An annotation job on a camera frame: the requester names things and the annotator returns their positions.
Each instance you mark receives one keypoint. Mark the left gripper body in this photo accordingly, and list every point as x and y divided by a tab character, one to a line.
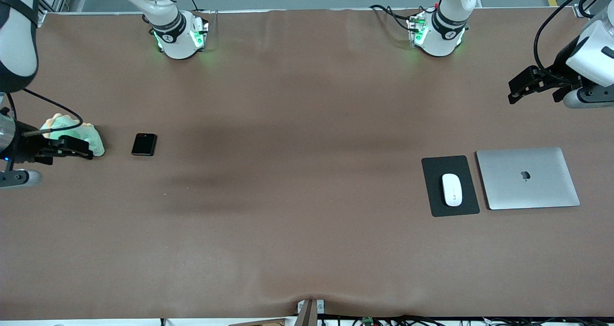
560	73

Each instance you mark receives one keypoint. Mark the black phone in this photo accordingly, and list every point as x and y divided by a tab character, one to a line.
144	145

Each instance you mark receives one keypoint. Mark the metal table corner bracket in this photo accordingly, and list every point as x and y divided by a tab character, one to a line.
42	18
583	12

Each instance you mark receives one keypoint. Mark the white computer mouse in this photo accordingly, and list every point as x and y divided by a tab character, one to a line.
452	189

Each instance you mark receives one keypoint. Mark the brown table cover mat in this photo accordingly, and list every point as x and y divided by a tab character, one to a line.
307	244

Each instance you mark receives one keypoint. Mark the silver laptop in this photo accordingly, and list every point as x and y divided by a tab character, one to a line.
527	178

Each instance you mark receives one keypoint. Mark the green dinosaur plush toy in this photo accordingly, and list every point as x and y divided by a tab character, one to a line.
98	146

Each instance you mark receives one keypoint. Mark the black mouse pad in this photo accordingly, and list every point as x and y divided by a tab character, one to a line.
431	172

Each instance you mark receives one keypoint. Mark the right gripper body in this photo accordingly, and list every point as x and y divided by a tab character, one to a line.
23	146

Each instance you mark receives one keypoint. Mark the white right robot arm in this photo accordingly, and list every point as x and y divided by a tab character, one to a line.
168	9

